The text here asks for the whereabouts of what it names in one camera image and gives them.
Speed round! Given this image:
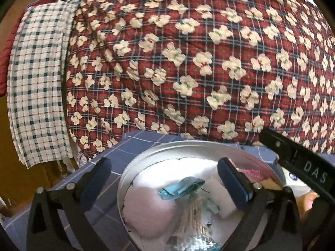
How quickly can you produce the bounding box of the cotton swab bag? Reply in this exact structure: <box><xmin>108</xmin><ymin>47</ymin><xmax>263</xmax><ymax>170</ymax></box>
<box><xmin>165</xmin><ymin>188</ymin><xmax>222</xmax><ymax>250</ymax></box>

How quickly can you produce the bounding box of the white green checked cloth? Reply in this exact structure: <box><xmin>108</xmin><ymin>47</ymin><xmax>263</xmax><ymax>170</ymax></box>
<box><xmin>6</xmin><ymin>2</ymin><xmax>78</xmax><ymax>168</ymax></box>

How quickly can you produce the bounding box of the round metal basin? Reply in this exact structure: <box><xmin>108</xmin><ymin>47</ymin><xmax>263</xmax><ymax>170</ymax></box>
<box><xmin>117</xmin><ymin>140</ymin><xmax>286</xmax><ymax>250</ymax></box>

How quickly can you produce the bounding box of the teal folded cloth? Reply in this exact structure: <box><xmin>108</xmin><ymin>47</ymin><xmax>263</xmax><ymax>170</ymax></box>
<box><xmin>158</xmin><ymin>177</ymin><xmax>205</xmax><ymax>201</ymax></box>

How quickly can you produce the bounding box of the blue white tissue pack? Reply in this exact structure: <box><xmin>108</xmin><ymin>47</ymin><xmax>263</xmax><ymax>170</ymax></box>
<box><xmin>283</xmin><ymin>169</ymin><xmax>309</xmax><ymax>188</ymax></box>

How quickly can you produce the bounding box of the yellow sponge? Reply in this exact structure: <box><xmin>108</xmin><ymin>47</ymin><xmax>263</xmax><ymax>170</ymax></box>
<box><xmin>260</xmin><ymin>178</ymin><xmax>282</xmax><ymax>191</ymax></box>

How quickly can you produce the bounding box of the red plaid bear blanket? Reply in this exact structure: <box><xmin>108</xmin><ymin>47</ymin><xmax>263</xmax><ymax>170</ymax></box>
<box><xmin>66</xmin><ymin>0</ymin><xmax>334</xmax><ymax>158</ymax></box>

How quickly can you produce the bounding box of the red quilted cloth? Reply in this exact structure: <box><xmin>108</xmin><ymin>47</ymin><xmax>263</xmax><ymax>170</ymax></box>
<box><xmin>1</xmin><ymin>0</ymin><xmax>54</xmax><ymax>97</ymax></box>

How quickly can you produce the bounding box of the white pink knitted towel roll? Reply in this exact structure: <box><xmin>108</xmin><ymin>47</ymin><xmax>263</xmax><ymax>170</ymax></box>
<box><xmin>229</xmin><ymin>159</ymin><xmax>269</xmax><ymax>183</ymax></box>

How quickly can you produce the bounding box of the round orange tin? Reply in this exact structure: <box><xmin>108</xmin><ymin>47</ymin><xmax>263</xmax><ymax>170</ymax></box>
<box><xmin>296</xmin><ymin>192</ymin><xmax>319</xmax><ymax>220</ymax></box>

